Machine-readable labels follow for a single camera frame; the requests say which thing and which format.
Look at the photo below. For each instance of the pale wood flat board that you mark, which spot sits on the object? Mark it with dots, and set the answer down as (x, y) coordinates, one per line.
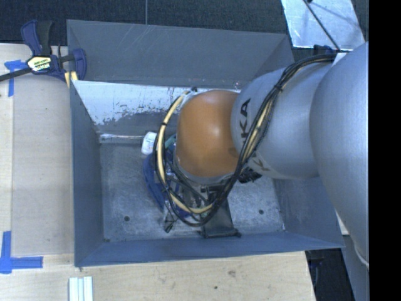
(40, 168)

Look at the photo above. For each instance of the grey metal bin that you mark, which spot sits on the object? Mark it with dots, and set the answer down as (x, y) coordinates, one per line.
(131, 193)

